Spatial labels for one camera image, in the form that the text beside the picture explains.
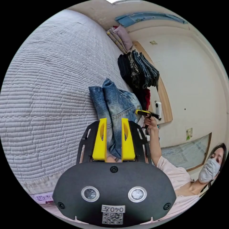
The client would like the window with wooden frame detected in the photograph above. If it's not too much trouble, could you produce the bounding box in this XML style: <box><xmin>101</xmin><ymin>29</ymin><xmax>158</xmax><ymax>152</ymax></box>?
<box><xmin>160</xmin><ymin>132</ymin><xmax>213</xmax><ymax>172</ymax></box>

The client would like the lilac pillow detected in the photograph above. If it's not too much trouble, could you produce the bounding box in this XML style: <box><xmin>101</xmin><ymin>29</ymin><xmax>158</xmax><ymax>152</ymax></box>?
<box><xmin>114</xmin><ymin>26</ymin><xmax>134</xmax><ymax>51</ymax></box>

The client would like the folded flowered blanket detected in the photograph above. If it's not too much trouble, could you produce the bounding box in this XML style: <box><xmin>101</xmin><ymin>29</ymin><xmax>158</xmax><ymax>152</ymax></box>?
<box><xmin>106</xmin><ymin>28</ymin><xmax>128</xmax><ymax>54</ymax></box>

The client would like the pile of clothes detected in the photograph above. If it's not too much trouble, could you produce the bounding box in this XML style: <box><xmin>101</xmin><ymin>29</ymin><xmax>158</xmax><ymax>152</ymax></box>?
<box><xmin>117</xmin><ymin>50</ymin><xmax>160</xmax><ymax>112</ymax></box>

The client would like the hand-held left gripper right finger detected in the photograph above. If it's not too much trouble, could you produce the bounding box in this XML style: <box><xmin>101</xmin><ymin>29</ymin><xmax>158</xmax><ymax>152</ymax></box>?
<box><xmin>121</xmin><ymin>118</ymin><xmax>135</xmax><ymax>161</ymax></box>

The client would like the wooden bed headboard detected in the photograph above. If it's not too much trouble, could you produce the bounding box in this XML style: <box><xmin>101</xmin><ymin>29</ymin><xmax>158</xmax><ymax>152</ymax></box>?
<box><xmin>133</xmin><ymin>41</ymin><xmax>173</xmax><ymax>123</ymax></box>

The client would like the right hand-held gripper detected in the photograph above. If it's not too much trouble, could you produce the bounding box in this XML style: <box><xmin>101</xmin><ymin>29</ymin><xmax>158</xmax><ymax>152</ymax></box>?
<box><xmin>135</xmin><ymin>110</ymin><xmax>162</xmax><ymax>130</ymax></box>

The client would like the person's body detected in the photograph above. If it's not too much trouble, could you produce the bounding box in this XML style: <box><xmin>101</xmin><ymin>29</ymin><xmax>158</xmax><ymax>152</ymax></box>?
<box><xmin>155</xmin><ymin>143</ymin><xmax>228</xmax><ymax>218</ymax></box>

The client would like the person's right forearm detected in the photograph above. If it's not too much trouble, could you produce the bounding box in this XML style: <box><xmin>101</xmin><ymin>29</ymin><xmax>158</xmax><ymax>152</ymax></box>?
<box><xmin>148</xmin><ymin>126</ymin><xmax>163</xmax><ymax>167</ymax></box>

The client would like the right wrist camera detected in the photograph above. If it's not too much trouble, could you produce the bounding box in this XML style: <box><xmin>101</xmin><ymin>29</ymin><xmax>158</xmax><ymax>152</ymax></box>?
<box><xmin>155</xmin><ymin>102</ymin><xmax>162</xmax><ymax>121</ymax></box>

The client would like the blue denim jacket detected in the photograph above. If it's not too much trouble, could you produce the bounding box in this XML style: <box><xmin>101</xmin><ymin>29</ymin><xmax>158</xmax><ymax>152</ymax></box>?
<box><xmin>88</xmin><ymin>78</ymin><xmax>143</xmax><ymax>160</ymax></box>

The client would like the person's right hand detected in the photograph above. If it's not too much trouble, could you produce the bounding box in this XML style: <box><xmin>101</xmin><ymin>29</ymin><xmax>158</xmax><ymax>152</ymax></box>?
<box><xmin>143</xmin><ymin>116</ymin><xmax>159</xmax><ymax>130</ymax></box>

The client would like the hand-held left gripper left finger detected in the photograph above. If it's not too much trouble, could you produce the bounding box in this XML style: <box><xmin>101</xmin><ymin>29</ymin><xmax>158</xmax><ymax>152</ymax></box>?
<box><xmin>92</xmin><ymin>118</ymin><xmax>108</xmax><ymax>161</ymax></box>

